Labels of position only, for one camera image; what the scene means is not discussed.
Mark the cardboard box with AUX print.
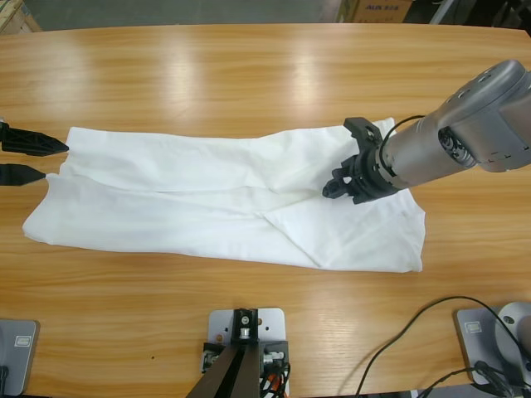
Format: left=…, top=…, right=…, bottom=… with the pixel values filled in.
left=351, top=0, right=416, bottom=24

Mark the black side bracket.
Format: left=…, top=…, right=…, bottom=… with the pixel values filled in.
left=260, top=338, right=290, bottom=368
left=201, top=341, right=228, bottom=373

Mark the long black cable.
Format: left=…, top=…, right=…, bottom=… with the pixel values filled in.
left=338, top=295, right=526, bottom=397

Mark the wooden crate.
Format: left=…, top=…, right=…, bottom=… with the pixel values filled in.
left=0, top=0, right=43, bottom=34

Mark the black post clamp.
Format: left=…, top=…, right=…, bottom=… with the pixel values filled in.
left=230, top=307, right=261, bottom=348

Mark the grey metal frame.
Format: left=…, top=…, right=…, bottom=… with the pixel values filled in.
left=429, top=0, right=460, bottom=25

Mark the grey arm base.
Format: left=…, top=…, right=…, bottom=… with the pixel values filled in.
left=453, top=301, right=531, bottom=385
left=0, top=318, right=41, bottom=396

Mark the white t-shirt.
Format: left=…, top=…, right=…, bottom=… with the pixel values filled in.
left=21, top=117, right=428, bottom=274

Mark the black cable with plug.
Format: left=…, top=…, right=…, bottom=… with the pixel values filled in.
left=417, top=359, right=531, bottom=398

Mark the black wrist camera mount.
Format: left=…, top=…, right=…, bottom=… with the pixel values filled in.
left=343, top=116, right=385, bottom=151

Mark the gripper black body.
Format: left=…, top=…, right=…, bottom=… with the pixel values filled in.
left=331, top=145, right=400, bottom=206

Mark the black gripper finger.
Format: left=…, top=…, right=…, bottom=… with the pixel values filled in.
left=0, top=163, right=48, bottom=188
left=0, top=122, right=71, bottom=158
left=322, top=177, right=352, bottom=200

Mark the orange and black cable bundle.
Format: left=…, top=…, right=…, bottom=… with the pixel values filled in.
left=259, top=363, right=292, bottom=398

